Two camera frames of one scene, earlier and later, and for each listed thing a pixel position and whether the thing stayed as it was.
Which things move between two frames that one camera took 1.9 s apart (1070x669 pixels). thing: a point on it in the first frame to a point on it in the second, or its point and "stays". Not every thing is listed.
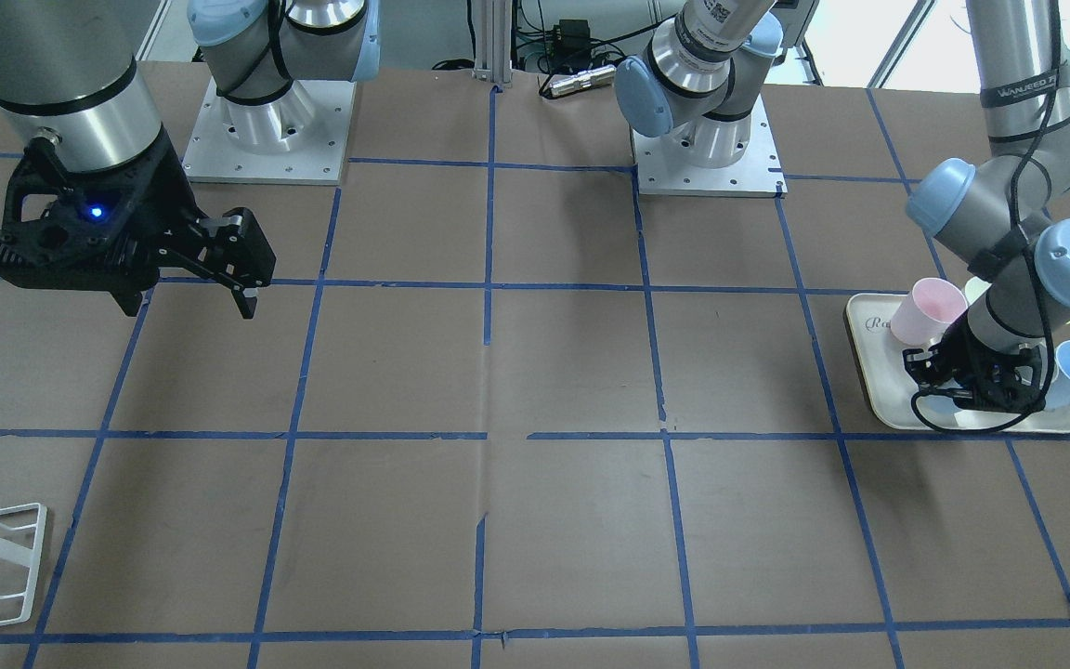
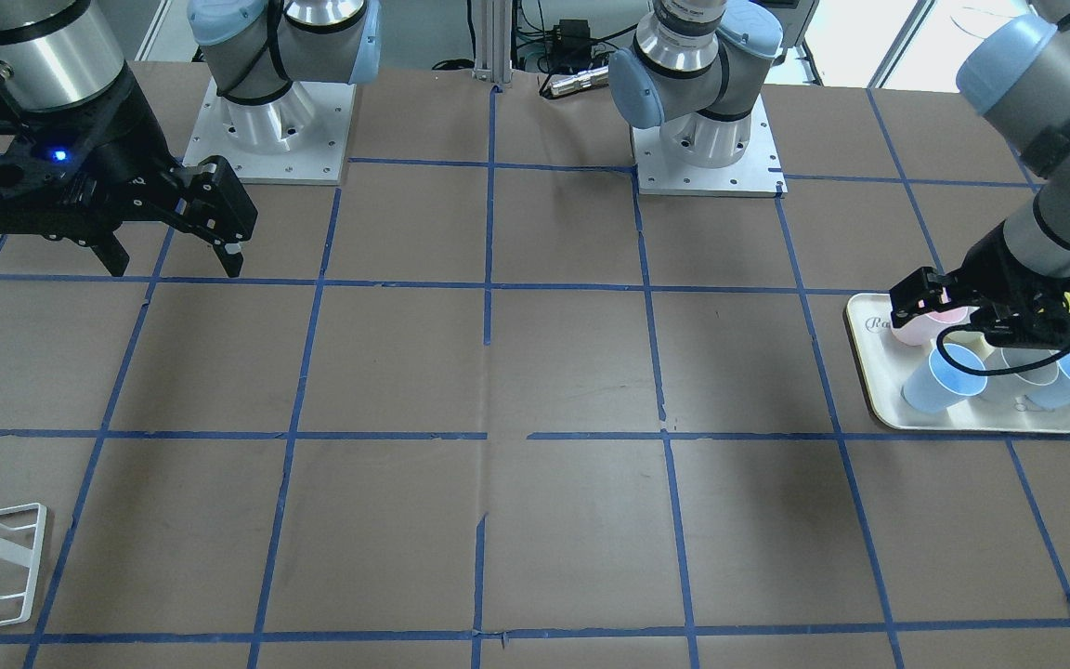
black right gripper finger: [129, 300] to [112, 254]
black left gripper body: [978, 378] to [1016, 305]
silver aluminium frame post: [492, 56] stays
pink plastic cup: [927, 312] stays
